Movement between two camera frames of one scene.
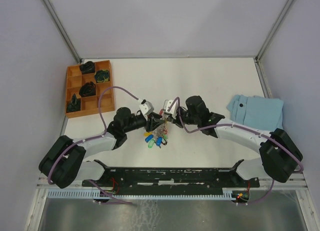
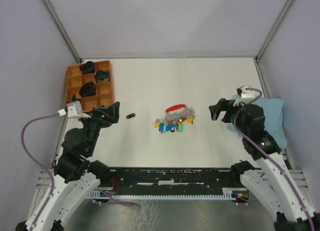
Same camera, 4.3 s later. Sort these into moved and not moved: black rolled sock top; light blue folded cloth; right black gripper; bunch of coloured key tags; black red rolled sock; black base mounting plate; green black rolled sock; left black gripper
Moved: left black gripper; right black gripper; bunch of coloured key tags
Not moved: green black rolled sock; black rolled sock top; light blue folded cloth; black base mounting plate; black red rolled sock
